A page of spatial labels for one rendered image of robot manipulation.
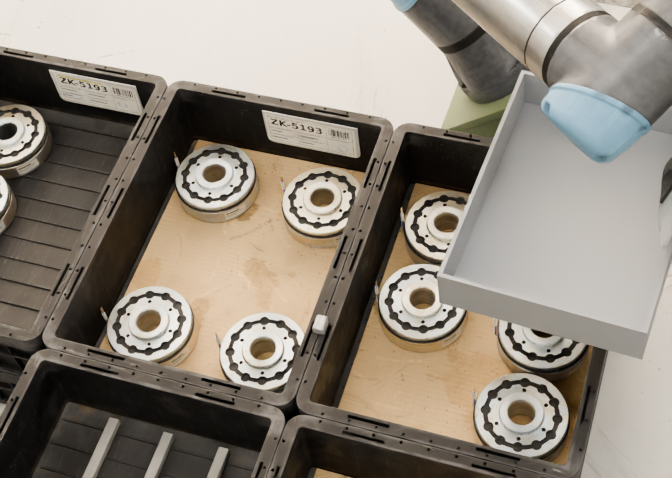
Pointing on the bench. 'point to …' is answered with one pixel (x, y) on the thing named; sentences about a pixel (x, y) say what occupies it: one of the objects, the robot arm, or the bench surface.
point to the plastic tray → (562, 232)
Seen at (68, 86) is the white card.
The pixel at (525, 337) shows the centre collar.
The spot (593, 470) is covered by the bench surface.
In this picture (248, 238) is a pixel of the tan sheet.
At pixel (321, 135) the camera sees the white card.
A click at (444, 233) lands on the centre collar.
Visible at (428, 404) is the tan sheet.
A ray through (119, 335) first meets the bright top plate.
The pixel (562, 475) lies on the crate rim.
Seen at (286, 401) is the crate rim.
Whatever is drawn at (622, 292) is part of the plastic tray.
